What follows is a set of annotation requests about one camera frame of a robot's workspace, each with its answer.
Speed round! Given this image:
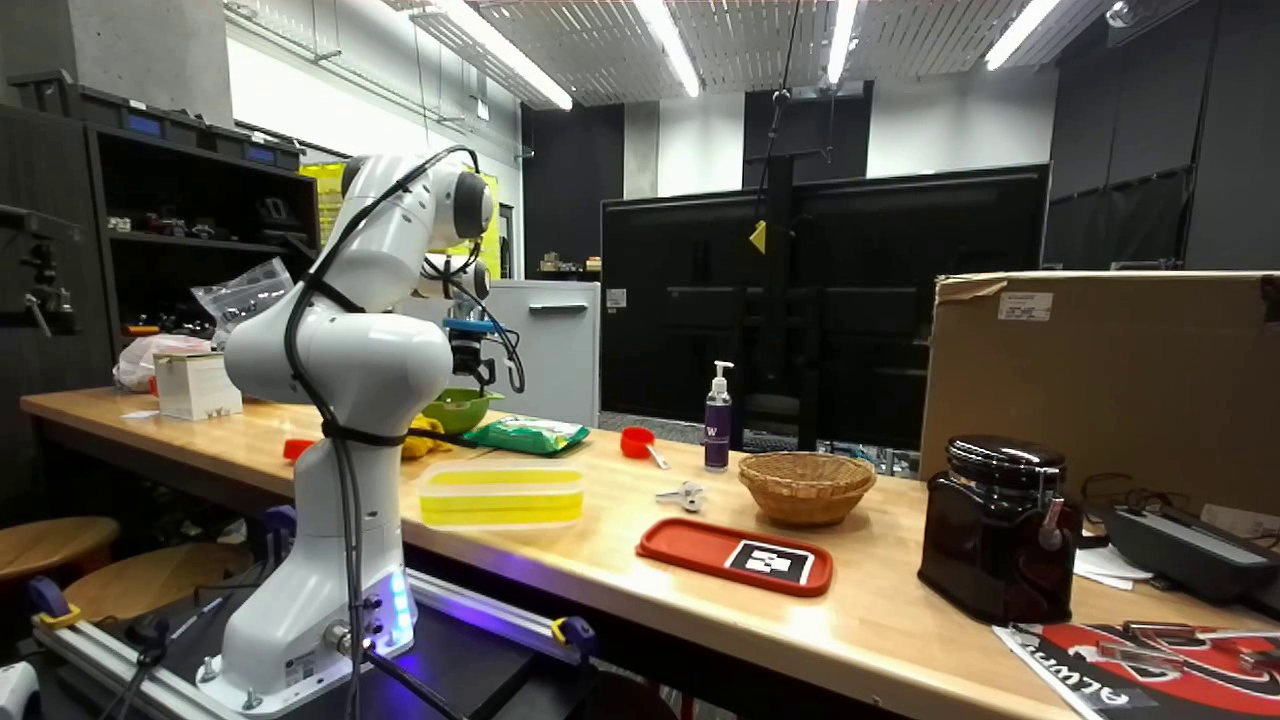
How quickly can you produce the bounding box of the red tray with marker tag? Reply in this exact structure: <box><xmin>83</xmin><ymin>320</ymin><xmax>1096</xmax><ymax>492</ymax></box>
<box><xmin>635</xmin><ymin>516</ymin><xmax>836</xmax><ymax>600</ymax></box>

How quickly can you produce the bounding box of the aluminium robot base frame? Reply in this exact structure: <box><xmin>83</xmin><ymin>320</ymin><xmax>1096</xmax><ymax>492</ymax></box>
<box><xmin>24</xmin><ymin>563</ymin><xmax>604</xmax><ymax>720</ymax></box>

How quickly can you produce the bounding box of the dark grey desk device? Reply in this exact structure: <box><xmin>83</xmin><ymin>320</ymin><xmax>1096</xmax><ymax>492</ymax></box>
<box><xmin>1106</xmin><ymin>498</ymin><xmax>1280</xmax><ymax>610</ymax></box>

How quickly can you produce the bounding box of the wicker basket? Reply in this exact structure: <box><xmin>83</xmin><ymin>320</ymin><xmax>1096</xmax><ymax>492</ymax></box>
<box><xmin>734</xmin><ymin>447</ymin><xmax>879</xmax><ymax>527</ymax></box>

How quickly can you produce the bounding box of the purple pump sanitizer bottle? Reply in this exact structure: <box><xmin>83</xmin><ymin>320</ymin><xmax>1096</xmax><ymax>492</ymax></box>
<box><xmin>700</xmin><ymin>354</ymin><xmax>739</xmax><ymax>471</ymax></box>

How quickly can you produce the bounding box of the small white box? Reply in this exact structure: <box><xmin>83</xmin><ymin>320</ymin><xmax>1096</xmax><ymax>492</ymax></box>
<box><xmin>151</xmin><ymin>346</ymin><xmax>248</xmax><ymax>424</ymax></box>

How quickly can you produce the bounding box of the round wooden stool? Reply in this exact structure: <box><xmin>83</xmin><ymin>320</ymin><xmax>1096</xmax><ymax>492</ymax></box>
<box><xmin>0</xmin><ymin>512</ymin><xmax>123</xmax><ymax>592</ymax></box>
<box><xmin>61</xmin><ymin>536</ymin><xmax>257</xmax><ymax>631</ymax></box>

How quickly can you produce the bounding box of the clear plastic bag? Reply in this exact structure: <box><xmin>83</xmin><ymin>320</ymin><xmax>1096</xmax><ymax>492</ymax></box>
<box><xmin>186</xmin><ymin>254</ymin><xmax>295</xmax><ymax>341</ymax></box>

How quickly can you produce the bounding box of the red black printed poster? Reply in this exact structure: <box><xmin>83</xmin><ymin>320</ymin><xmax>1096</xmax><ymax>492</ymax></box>
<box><xmin>992</xmin><ymin>610</ymin><xmax>1280</xmax><ymax>720</ymax></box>

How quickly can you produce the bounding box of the yellow transparent plastic container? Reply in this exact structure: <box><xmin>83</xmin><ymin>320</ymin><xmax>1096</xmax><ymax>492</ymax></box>
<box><xmin>417</xmin><ymin>465</ymin><xmax>588</xmax><ymax>527</ymax></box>

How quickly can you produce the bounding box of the green bowl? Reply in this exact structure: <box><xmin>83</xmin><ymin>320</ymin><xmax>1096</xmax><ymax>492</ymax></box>
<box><xmin>421</xmin><ymin>383</ymin><xmax>499</xmax><ymax>439</ymax></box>

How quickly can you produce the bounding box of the pinkish white plastic bag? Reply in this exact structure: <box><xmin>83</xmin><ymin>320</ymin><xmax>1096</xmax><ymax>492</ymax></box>
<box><xmin>106</xmin><ymin>330</ymin><xmax>214</xmax><ymax>396</ymax></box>

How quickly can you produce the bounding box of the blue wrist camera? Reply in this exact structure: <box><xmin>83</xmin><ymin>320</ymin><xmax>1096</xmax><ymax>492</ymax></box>
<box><xmin>444</xmin><ymin>310</ymin><xmax>502</xmax><ymax>345</ymax></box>

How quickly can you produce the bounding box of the yellow sign board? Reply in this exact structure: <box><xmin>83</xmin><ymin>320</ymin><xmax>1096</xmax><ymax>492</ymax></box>
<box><xmin>295</xmin><ymin>154</ymin><xmax>512</xmax><ymax>282</ymax></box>

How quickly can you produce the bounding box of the red measuring scoop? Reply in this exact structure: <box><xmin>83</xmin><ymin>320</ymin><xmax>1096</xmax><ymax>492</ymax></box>
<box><xmin>616</xmin><ymin>424</ymin><xmax>663</xmax><ymax>466</ymax></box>

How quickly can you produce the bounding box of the dark shelving unit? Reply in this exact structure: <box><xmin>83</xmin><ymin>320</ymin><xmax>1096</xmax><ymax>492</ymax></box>
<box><xmin>0</xmin><ymin>70</ymin><xmax>324</xmax><ymax>390</ymax></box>

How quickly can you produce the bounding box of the black wall-mounted tool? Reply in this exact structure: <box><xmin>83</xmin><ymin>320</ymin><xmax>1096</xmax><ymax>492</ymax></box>
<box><xmin>0</xmin><ymin>200</ymin><xmax>81</xmax><ymax>341</ymax></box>

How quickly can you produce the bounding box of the large cardboard box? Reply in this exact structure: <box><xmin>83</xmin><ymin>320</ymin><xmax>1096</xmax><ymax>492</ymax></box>
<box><xmin>914</xmin><ymin>269</ymin><xmax>1280</xmax><ymax>521</ymax></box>

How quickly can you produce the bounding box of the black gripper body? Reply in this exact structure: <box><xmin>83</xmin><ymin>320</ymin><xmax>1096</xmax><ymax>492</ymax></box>
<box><xmin>447</xmin><ymin>335</ymin><xmax>499</xmax><ymax>386</ymax></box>

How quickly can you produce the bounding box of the black glossy appliance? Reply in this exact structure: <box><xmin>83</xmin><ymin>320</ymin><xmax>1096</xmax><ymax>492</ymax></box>
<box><xmin>914</xmin><ymin>433</ymin><xmax>1081</xmax><ymax>626</ymax></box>

